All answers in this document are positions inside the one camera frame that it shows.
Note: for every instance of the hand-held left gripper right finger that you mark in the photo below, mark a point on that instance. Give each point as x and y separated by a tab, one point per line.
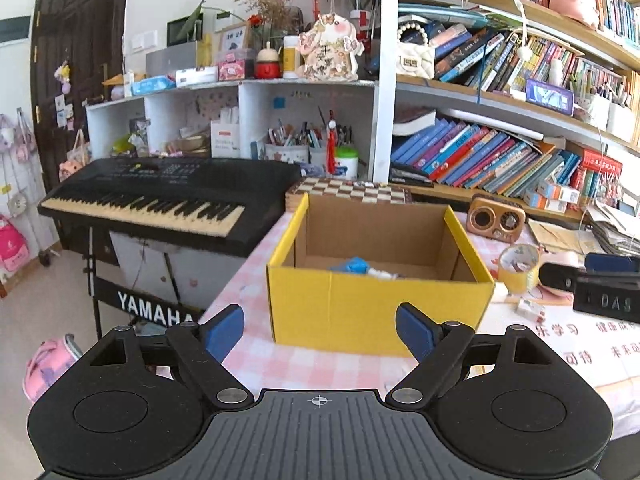
415	330

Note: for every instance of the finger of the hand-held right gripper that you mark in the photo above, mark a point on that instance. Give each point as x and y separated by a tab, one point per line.
612	262
560	277

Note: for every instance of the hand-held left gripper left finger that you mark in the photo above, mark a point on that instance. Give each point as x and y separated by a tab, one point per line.
225	330

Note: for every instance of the small white red box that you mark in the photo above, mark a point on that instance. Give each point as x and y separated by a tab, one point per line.
530	310

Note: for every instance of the brown packing tape roll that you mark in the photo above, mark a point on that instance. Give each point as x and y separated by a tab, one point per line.
510	280

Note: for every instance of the yellow cardboard box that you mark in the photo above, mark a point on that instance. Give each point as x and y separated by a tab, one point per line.
350	310

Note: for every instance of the pink checkered cloth desktop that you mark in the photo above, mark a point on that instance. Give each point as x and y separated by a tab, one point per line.
310	370

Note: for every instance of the pile of papers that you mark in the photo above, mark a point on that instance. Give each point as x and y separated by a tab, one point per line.
615	230

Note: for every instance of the brown paper envelopes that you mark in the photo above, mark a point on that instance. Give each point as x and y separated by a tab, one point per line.
555	235

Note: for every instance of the white storage cabinet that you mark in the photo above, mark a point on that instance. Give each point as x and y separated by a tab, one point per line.
200	275

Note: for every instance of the white printed desk mat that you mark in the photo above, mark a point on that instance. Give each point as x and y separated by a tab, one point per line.
575	355

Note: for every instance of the orange white medicine box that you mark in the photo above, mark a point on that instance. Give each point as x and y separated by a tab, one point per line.
545	202
559	191

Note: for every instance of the black keyboard stand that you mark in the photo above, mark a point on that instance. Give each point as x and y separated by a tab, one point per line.
150	305

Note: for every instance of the wooden retro radio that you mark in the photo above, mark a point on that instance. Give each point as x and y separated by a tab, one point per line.
495	220

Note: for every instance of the red book set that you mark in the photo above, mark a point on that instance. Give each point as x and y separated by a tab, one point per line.
597	175

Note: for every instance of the white desk organizer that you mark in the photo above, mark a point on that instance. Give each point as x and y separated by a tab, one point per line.
610	115

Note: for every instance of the row of colourful books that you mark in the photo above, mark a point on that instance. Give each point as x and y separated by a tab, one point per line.
500	55
475	155

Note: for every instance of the wooden chessboard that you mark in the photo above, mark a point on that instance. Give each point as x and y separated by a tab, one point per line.
350	190

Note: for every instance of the black electronic keyboard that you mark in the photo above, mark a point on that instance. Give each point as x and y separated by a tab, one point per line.
175	180

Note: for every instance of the white jar green lid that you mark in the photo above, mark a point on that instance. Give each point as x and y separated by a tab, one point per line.
346	165

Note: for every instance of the pink purple backpack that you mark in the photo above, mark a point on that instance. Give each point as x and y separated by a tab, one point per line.
50	370

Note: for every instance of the wooden bowl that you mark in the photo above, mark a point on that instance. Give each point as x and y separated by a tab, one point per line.
192	146

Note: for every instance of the white pen holder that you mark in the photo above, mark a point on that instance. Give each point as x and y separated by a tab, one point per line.
286	152

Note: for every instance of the white carton red label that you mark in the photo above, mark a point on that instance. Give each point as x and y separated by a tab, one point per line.
226	140

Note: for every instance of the red tassel charm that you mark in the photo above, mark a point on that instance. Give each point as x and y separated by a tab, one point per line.
332	147

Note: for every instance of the thick white-paged book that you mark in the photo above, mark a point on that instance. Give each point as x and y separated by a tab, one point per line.
412	121

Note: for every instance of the green toy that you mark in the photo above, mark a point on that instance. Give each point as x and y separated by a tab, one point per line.
122	146

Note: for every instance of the wooden bookshelf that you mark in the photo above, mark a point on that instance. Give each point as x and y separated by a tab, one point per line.
440	91

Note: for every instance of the pink tote bag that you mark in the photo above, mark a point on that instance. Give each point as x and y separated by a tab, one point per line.
75	157

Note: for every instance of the bright pink backpack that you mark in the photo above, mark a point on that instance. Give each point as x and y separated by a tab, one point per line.
12	245

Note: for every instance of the blue sticky note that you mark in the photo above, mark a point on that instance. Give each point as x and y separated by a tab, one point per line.
279	103

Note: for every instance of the white shelf cabinet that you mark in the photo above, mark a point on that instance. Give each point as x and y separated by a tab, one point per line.
385	85

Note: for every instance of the blue wet wipes pack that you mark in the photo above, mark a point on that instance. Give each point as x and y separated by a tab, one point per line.
152	86

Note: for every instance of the white flat box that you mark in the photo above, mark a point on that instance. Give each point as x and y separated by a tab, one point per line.
196	76

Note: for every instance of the pink patterned box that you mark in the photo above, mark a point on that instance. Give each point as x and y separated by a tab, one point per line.
232	70

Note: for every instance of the white quilted handbag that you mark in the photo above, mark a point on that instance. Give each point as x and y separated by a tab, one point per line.
416	60

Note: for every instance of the red wooden doll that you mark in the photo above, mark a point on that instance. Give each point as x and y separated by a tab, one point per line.
266	65

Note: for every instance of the grey metal box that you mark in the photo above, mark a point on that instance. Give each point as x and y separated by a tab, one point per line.
172	57

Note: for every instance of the white yellow bottle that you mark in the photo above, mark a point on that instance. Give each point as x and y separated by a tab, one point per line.
291	57

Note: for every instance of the cartoon hanging ornament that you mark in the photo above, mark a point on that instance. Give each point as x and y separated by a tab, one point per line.
330	50

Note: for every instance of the dark wooden door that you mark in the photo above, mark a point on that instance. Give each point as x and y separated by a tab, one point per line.
80	35

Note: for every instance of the wooden photo frame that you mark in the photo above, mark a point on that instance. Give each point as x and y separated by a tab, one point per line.
232	39

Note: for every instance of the white wall switch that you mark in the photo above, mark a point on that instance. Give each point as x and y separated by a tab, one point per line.
144	40

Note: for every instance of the black photo frame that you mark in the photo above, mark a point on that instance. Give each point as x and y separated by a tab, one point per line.
184	30

